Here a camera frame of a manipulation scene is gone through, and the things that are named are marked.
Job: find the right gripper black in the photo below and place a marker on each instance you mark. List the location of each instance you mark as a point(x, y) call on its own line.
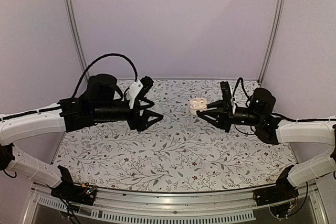
point(224, 117)

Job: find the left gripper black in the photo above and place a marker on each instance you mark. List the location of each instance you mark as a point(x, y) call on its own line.
point(141, 124)

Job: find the white charging case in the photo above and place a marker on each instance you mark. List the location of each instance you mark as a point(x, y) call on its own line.
point(197, 104)

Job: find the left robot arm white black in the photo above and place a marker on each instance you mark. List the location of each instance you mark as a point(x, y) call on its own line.
point(102, 102)

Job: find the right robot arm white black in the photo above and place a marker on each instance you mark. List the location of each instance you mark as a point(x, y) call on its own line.
point(274, 129)

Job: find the floral patterned table mat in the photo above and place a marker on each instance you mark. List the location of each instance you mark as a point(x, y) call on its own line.
point(180, 153)

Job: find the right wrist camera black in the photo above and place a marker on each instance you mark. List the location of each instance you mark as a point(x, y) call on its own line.
point(226, 92)

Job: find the aluminium front rail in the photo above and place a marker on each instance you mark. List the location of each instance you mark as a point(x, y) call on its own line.
point(221, 206)

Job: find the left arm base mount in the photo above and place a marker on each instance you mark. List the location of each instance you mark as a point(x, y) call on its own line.
point(67, 190)

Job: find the right aluminium corner post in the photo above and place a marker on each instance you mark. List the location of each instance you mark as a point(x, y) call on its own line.
point(279, 6)

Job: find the aluminium corner post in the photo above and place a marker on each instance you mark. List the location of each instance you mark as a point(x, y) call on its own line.
point(279, 6)
point(75, 34)

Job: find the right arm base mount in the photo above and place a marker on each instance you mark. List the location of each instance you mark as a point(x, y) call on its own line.
point(282, 190)

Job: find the left aluminium corner post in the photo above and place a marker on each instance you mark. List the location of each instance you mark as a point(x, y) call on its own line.
point(75, 34)

